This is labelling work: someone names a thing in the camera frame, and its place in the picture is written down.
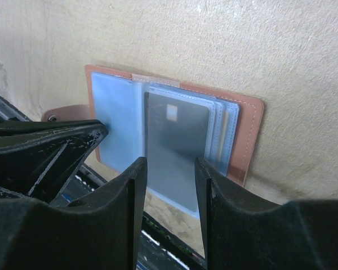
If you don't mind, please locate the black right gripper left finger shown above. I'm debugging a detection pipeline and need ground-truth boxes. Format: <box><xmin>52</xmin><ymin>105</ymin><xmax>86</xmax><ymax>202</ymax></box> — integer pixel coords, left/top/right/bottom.
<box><xmin>0</xmin><ymin>157</ymin><xmax>147</xmax><ymax>269</ymax></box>

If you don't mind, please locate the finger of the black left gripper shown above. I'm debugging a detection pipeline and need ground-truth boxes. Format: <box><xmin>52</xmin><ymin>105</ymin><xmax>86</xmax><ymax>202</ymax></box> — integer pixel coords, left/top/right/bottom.
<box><xmin>0</xmin><ymin>120</ymin><xmax>108</xmax><ymax>203</ymax></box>

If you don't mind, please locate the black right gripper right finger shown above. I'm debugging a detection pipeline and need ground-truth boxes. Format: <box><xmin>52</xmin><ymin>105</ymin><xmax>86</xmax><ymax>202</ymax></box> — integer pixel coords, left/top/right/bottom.
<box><xmin>194</xmin><ymin>158</ymin><xmax>338</xmax><ymax>269</ymax></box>

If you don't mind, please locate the black card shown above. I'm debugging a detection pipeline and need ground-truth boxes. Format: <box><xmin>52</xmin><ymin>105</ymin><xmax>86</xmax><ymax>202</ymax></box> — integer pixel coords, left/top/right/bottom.
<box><xmin>145</xmin><ymin>92</ymin><xmax>211</xmax><ymax>213</ymax></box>

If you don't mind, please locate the brown leather card holder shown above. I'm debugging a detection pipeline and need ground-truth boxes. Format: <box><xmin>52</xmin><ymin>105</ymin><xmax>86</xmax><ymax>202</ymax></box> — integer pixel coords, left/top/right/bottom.
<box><xmin>41</xmin><ymin>64</ymin><xmax>265</xmax><ymax>188</ymax></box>

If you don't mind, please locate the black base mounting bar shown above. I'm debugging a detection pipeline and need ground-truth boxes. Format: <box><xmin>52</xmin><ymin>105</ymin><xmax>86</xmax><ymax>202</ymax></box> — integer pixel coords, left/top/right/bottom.
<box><xmin>0</xmin><ymin>96</ymin><xmax>204</xmax><ymax>269</ymax></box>

